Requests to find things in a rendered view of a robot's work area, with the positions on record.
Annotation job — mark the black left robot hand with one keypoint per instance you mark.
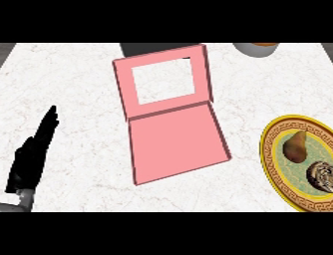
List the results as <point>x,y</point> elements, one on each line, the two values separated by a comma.
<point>33,156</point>

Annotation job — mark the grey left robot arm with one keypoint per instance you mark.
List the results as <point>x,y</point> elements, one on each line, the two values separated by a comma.
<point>12,203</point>

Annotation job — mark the pink cardboard box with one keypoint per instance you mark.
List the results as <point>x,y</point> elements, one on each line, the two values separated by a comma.
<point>173,139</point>

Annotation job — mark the yellow ornate plate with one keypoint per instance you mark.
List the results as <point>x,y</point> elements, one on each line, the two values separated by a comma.
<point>277,179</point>

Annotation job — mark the chocolate swirl cupcake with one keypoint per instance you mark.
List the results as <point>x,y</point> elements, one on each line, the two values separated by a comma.
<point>324,176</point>

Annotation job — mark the dark grey block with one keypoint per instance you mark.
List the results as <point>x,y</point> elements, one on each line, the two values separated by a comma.
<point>150,49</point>

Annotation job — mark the brown pear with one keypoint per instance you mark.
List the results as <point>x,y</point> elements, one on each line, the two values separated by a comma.
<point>296,148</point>

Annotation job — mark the grey round cup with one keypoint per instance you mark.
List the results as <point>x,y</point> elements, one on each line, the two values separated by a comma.
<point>256,50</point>

